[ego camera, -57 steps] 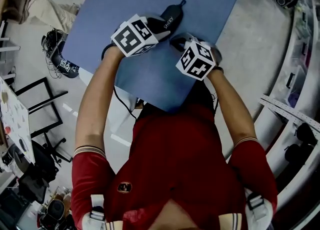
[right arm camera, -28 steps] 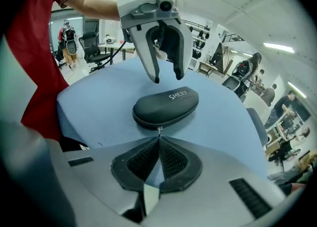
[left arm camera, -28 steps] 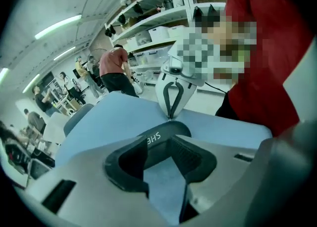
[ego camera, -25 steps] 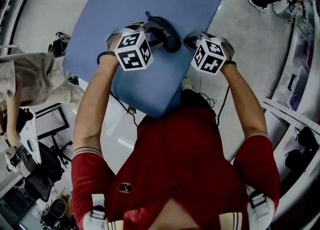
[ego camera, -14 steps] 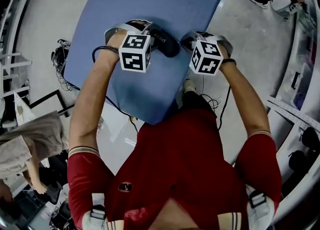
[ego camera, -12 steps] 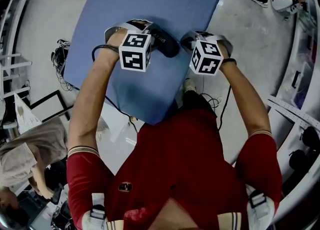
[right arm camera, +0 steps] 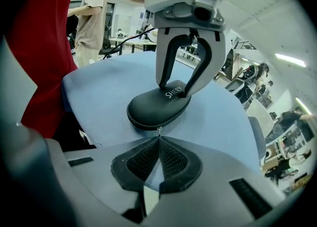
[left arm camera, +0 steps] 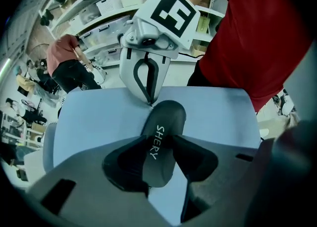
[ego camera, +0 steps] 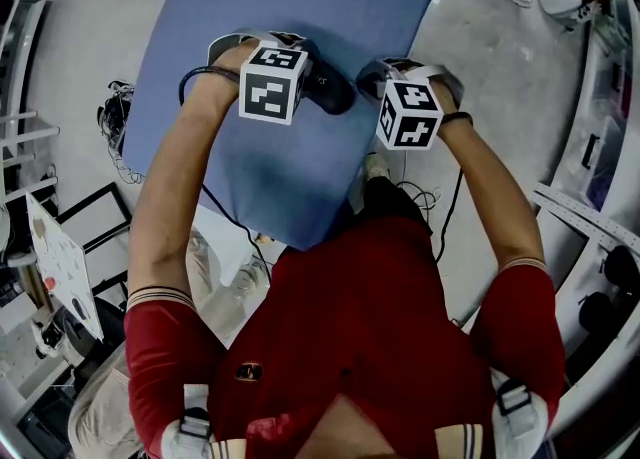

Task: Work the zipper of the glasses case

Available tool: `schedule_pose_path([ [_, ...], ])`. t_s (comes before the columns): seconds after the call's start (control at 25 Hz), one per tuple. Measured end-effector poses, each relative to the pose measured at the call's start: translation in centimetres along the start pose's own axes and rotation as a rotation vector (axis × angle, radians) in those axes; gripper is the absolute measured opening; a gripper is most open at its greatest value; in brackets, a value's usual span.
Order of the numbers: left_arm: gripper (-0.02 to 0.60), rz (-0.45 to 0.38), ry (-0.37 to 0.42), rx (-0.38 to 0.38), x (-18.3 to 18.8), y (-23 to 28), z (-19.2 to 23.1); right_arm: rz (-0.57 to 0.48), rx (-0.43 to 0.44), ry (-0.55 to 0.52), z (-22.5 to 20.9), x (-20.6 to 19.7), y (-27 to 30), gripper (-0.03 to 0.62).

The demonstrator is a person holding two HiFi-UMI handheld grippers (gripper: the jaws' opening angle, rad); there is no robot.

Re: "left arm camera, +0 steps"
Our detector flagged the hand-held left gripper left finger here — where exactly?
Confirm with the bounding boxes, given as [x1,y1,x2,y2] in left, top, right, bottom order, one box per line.
[26,135,175,227]

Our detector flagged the cardboard box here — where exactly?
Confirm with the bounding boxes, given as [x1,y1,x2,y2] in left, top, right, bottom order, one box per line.
[192,45,208,57]

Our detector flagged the clear storage bin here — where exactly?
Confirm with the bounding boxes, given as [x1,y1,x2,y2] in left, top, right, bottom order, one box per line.
[80,20,131,46]

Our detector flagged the standing fan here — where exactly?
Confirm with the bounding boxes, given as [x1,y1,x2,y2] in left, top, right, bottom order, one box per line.
[26,43,50,80]

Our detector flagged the person's red shirt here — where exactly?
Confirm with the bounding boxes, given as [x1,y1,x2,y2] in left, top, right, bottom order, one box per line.
[184,0,313,113]

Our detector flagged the black glasses case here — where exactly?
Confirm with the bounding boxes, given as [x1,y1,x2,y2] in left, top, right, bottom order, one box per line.
[140,99,187,188]

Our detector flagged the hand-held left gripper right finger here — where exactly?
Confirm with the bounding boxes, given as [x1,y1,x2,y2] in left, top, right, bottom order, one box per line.
[170,134,260,222]

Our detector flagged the blue table cloth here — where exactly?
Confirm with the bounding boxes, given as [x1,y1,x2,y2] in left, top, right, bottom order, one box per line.
[43,86,261,224]

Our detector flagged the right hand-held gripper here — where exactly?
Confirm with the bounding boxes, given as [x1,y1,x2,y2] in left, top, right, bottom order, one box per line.
[117,0,201,105]

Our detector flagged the green box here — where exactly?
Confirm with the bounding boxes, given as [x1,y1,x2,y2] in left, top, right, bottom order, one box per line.
[197,15,211,34]

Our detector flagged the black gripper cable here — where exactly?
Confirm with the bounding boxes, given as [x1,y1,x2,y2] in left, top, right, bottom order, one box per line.
[178,51,206,60]

